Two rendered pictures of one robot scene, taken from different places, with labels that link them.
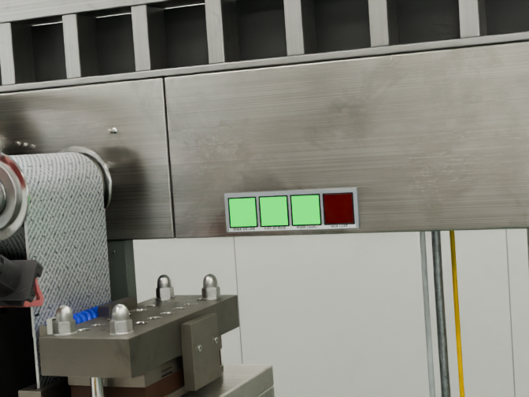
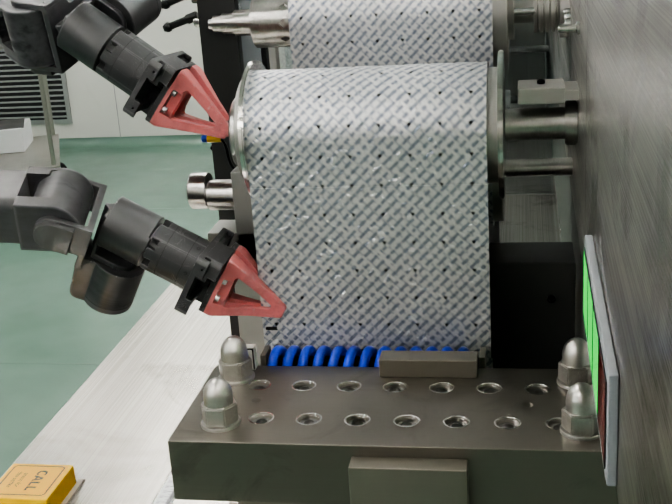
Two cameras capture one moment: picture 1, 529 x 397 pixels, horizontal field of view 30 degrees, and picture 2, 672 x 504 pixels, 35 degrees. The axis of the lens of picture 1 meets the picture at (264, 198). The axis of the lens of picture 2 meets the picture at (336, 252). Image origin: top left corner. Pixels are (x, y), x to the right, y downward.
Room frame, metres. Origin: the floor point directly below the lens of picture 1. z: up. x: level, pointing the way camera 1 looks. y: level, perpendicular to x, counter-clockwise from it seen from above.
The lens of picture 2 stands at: (1.43, -0.65, 1.48)
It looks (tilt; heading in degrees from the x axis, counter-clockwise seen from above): 18 degrees down; 78
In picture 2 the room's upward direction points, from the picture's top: 4 degrees counter-clockwise
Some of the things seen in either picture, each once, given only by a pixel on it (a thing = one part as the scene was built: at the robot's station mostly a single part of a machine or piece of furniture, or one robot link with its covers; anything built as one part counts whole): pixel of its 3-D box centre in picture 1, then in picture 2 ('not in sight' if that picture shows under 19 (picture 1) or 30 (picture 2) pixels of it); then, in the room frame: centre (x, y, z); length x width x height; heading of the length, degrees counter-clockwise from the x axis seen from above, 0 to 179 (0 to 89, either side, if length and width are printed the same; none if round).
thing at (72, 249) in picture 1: (71, 268); (371, 274); (1.67, 0.34, 1.11); 0.23 x 0.01 x 0.18; 158
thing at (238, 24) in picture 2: not in sight; (232, 23); (1.60, 0.70, 1.33); 0.06 x 0.03 x 0.03; 158
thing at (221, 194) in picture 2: not in sight; (244, 296); (1.56, 0.49, 1.05); 0.06 x 0.05 x 0.31; 158
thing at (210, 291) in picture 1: (210, 286); (581, 407); (1.79, 0.11, 1.05); 0.04 x 0.04 x 0.04
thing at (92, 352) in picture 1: (148, 331); (402, 432); (1.66, 0.21, 1.00); 0.40 x 0.16 x 0.06; 158
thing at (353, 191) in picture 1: (290, 210); (597, 342); (1.73, -0.04, 1.18); 0.25 x 0.01 x 0.07; 68
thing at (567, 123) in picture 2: not in sight; (541, 123); (1.85, 0.33, 1.25); 0.07 x 0.04 x 0.04; 158
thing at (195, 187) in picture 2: not in sight; (200, 190); (1.52, 0.50, 1.18); 0.04 x 0.02 x 0.04; 68
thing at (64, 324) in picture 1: (64, 319); (234, 357); (1.53, 0.32, 1.05); 0.04 x 0.04 x 0.04
